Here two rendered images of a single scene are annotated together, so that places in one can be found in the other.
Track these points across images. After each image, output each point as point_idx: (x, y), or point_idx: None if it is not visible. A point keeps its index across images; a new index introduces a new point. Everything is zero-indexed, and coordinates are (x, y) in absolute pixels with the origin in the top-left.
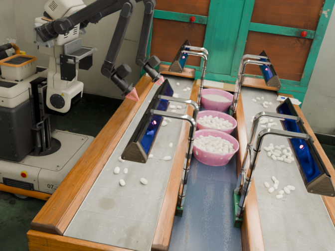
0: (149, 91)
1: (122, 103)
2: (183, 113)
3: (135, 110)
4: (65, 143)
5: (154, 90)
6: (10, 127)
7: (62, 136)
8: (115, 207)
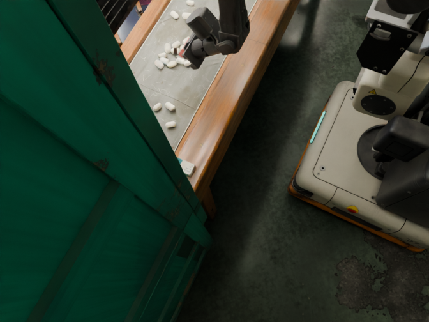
0: (209, 88)
1: (279, 15)
2: (174, 0)
3: (258, 2)
4: (351, 156)
5: (195, 95)
6: None
7: (359, 180)
8: None
